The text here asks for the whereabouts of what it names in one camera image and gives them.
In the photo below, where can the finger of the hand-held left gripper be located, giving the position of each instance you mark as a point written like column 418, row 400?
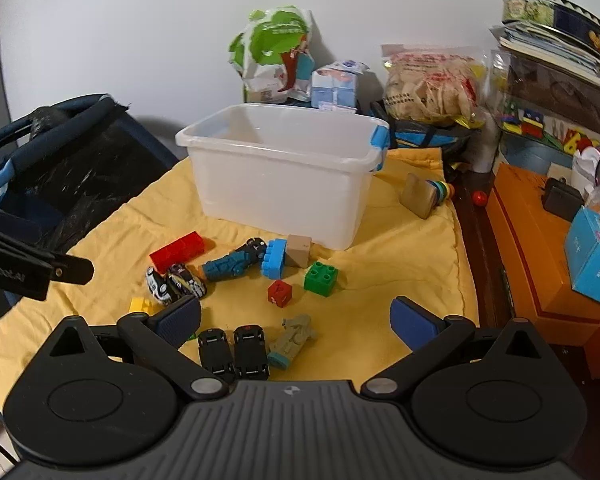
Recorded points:
column 65, row 269

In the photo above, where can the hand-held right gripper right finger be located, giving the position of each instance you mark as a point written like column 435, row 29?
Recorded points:
column 412, row 322

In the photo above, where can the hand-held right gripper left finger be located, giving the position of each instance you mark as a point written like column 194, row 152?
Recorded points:
column 177, row 317

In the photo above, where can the black yellow toy car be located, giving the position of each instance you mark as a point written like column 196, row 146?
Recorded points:
column 186, row 281

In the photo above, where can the white toy car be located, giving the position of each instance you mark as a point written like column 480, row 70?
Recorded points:
column 157, row 285

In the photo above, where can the yellow toy brick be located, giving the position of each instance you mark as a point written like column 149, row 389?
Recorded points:
column 141, row 306

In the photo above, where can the red toy brick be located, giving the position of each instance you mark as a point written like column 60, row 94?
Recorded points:
column 177, row 252

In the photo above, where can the blue robot toy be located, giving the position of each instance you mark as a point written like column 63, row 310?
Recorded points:
column 225, row 267

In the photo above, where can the green toy brick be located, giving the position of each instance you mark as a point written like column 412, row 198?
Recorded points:
column 321, row 279

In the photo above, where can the red cube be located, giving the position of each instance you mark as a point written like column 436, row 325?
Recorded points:
column 280, row 294

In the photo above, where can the blue toy brick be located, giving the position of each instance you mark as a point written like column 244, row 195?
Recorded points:
column 274, row 260

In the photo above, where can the grey robot toy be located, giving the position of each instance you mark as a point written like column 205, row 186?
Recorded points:
column 291, row 341

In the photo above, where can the wooden block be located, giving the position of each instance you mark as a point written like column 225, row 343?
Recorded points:
column 298, row 251

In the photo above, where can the clear plastic container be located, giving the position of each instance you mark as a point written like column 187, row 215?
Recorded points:
column 280, row 195

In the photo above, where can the yellow cloth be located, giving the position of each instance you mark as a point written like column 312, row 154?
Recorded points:
column 380, row 260

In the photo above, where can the dark blue mesh playpen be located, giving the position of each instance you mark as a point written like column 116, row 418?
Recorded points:
column 75, row 170

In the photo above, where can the orange box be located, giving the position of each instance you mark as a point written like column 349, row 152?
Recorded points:
column 530, row 250

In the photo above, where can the small red ball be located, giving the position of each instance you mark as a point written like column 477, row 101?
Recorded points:
column 479, row 198

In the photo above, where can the white plastic bottle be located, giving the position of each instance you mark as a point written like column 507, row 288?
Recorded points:
column 486, row 155

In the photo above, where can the blue black bag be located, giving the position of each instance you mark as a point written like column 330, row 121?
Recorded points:
column 420, row 137

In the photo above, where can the small black pouch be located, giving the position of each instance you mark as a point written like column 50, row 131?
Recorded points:
column 562, row 200

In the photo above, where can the blue cardboard box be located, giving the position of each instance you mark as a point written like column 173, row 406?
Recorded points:
column 595, row 255

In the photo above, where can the light blue storage box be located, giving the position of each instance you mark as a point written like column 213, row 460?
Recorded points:
column 530, row 152

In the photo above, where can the clear bag of snacks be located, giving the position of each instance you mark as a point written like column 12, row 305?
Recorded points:
column 430, row 90

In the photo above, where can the light blue tissue pack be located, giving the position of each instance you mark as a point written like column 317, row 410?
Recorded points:
column 336, row 85

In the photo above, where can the clear case of puzzle pieces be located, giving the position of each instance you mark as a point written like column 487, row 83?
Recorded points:
column 550, row 100

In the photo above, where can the green white plastic bag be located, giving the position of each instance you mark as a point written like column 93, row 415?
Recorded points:
column 270, row 45

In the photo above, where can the stack of books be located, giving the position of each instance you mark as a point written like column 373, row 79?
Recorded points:
column 545, row 52

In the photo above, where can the round printed tin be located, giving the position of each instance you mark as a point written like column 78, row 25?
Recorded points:
column 550, row 15

